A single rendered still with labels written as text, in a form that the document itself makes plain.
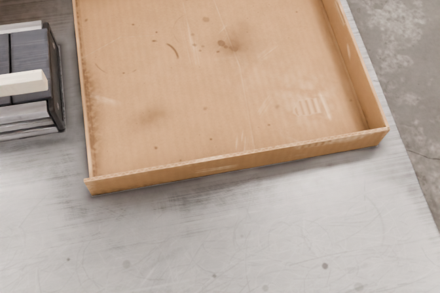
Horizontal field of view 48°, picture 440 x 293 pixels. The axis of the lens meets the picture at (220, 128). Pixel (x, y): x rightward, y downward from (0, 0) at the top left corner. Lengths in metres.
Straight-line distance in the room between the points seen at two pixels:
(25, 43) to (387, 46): 1.35
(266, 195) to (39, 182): 0.23
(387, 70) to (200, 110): 1.19
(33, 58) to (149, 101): 0.12
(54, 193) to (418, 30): 1.48
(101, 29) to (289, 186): 0.28
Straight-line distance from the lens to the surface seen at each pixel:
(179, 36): 0.57
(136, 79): 0.55
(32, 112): 0.50
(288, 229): 0.49
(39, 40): 0.54
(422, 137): 1.58
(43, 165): 0.52
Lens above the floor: 1.30
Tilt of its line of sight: 64 degrees down
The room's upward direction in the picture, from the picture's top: 7 degrees clockwise
